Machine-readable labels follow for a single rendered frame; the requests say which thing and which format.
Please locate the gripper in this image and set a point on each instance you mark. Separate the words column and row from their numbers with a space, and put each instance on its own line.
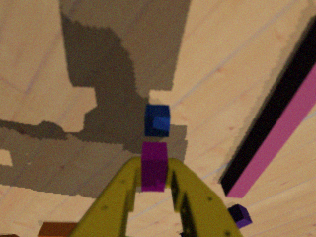
column 202, row 211

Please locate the pink rod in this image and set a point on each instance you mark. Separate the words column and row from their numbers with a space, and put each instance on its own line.
column 289, row 104

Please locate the dark purple rod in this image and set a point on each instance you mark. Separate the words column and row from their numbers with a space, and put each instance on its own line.
column 240, row 215

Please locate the magenta rod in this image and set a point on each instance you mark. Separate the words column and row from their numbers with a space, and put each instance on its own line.
column 154, row 160

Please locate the small dark blue block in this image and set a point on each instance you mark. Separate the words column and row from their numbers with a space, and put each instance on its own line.
column 157, row 120

